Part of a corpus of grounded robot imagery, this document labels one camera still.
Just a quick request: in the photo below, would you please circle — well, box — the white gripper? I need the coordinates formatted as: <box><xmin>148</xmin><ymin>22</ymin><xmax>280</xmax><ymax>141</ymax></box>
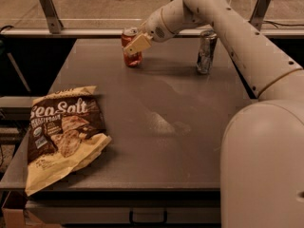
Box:
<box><xmin>123</xmin><ymin>9</ymin><xmax>174</xmax><ymax>55</ymax></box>

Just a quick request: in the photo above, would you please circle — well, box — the red coke can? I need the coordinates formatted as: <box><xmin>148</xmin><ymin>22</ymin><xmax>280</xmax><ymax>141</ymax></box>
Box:
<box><xmin>121</xmin><ymin>27</ymin><xmax>143</xmax><ymax>68</ymax></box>

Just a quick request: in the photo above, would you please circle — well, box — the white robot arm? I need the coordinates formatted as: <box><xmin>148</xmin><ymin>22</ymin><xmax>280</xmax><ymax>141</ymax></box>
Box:
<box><xmin>124</xmin><ymin>0</ymin><xmax>304</xmax><ymax>228</ymax></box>

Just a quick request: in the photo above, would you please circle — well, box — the silver black drink can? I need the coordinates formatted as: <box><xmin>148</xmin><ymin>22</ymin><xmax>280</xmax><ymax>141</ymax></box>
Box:
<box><xmin>196</xmin><ymin>29</ymin><xmax>218</xmax><ymax>75</ymax></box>

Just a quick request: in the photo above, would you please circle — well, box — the sea salt chips bag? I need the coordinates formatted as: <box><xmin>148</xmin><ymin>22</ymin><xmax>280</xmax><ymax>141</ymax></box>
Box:
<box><xmin>25</xmin><ymin>85</ymin><xmax>111</xmax><ymax>196</ymax></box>

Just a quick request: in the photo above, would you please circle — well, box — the grey table drawer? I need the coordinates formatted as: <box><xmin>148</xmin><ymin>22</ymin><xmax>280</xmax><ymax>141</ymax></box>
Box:
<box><xmin>26</xmin><ymin>199</ymin><xmax>221</xmax><ymax>226</ymax></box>

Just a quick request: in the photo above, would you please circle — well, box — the cardboard box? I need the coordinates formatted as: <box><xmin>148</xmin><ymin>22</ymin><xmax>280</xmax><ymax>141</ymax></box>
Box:
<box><xmin>2</xmin><ymin>191</ymin><xmax>62</xmax><ymax>228</ymax></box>

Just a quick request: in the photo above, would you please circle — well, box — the left metal glass bracket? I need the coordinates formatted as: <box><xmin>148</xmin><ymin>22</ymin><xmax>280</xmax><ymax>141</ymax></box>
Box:
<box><xmin>39</xmin><ymin>0</ymin><xmax>63</xmax><ymax>34</ymax></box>

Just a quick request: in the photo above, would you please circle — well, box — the right metal glass bracket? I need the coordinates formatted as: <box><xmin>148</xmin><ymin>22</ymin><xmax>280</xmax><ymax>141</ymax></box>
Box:
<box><xmin>249</xmin><ymin>0</ymin><xmax>271</xmax><ymax>30</ymax></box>

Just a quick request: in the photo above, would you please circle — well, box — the black cable on ledge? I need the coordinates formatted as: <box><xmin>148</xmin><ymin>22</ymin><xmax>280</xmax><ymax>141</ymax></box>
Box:
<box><xmin>262</xmin><ymin>20</ymin><xmax>304</xmax><ymax>29</ymax></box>

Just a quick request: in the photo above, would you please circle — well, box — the black drawer handle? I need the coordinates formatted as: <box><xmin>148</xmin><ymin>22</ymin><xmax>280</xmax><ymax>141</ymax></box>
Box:
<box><xmin>128</xmin><ymin>211</ymin><xmax>167</xmax><ymax>225</ymax></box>

